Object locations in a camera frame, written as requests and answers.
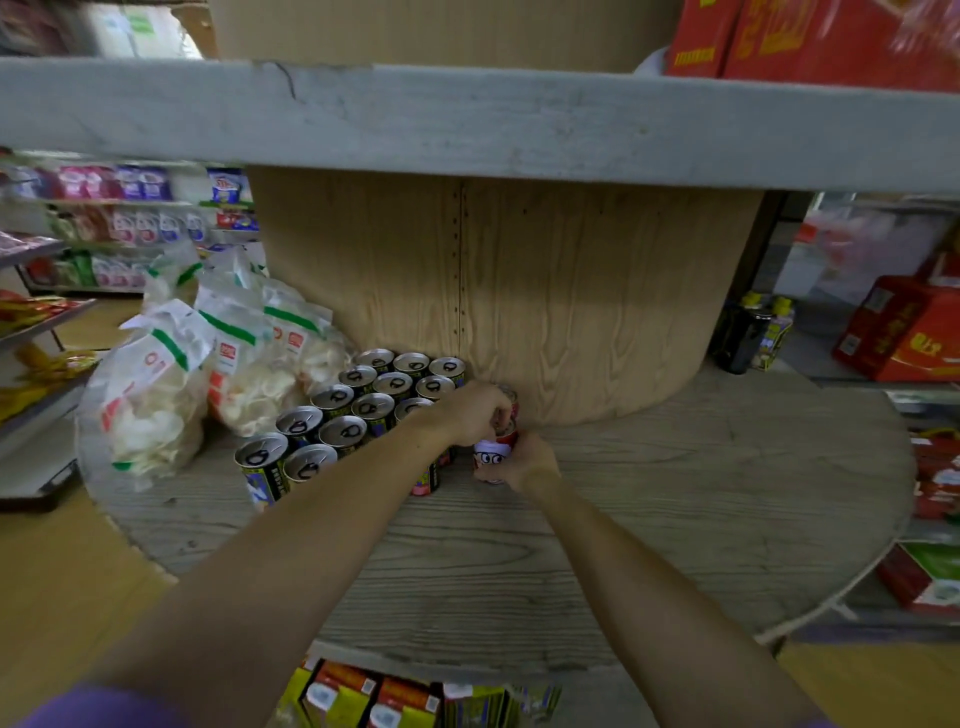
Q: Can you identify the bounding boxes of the white plastic bag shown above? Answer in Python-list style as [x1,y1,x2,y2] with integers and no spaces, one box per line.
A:
[82,0,204,60]

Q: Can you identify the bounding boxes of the red yellow-print carton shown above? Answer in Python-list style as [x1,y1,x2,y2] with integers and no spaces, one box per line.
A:
[832,273,960,384]

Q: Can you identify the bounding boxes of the yellow green bottle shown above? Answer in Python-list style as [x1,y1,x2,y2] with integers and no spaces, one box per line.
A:
[753,296,796,370]

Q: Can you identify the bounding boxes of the round wooden shelf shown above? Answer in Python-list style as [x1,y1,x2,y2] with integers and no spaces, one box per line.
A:
[0,0,960,728]

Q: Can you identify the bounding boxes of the person's left forearm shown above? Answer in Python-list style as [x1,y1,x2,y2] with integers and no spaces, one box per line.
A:
[82,408,451,728]

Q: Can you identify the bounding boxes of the group of tall blue-yellow cans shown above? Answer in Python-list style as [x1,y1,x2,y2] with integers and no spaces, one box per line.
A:
[233,347,470,511]

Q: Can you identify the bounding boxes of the small green-top box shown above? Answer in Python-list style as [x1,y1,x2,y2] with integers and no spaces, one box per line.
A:
[877,539,960,620]

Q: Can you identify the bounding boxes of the person's left hand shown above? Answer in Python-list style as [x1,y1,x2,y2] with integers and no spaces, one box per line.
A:
[431,380,515,449]

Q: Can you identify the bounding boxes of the black can by column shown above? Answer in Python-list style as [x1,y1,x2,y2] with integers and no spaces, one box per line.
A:
[716,292,774,376]

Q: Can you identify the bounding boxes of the red cartoon face carton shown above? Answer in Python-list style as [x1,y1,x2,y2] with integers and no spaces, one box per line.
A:
[911,431,960,523]

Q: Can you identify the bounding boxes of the person's right hand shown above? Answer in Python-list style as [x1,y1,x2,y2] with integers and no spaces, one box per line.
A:
[473,431,562,495]

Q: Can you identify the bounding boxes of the bag of white snacks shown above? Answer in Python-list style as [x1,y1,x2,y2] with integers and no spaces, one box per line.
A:
[196,288,301,438]
[262,292,354,395]
[142,247,204,313]
[97,299,215,481]
[202,243,260,298]

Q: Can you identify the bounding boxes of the large red gift carton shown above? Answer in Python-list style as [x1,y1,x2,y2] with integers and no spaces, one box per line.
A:
[663,0,960,93]

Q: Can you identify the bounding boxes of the pile of yellow snack packets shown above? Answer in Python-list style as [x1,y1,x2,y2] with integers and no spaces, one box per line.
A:
[0,288,99,421]

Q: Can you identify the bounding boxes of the purple shirt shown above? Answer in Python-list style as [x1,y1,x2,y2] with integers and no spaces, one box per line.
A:
[18,682,189,728]

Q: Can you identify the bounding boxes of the rows of colourful packets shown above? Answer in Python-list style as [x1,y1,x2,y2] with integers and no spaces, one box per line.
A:
[0,161,260,292]

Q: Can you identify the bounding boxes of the yellow red tall pack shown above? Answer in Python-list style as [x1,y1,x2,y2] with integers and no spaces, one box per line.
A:
[918,251,960,288]

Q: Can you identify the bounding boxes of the person's right forearm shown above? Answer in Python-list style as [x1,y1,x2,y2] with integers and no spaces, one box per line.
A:
[524,476,834,728]

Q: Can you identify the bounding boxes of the row of yellow orange cartons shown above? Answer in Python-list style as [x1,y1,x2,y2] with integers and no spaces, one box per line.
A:
[273,658,564,728]

